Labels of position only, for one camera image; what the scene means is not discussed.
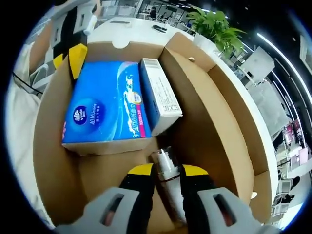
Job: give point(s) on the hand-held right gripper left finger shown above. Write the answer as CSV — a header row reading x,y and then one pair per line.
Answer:
x,y
136,195

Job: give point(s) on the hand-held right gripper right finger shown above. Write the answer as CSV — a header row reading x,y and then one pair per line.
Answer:
x,y
200,195

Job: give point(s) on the blue tissue pack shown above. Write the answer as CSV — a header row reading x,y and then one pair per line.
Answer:
x,y
102,104

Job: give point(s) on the brown cardboard shoe box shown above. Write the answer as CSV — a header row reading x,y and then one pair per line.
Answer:
x,y
207,117

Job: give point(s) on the white blue small carton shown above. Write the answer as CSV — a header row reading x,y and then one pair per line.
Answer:
x,y
161,97

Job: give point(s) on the small black tool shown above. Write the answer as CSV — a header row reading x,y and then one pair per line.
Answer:
x,y
159,28

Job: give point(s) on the potted green plant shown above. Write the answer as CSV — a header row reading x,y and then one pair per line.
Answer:
x,y
214,26

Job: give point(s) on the frosted desk partition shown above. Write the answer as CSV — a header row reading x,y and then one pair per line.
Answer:
x,y
260,61

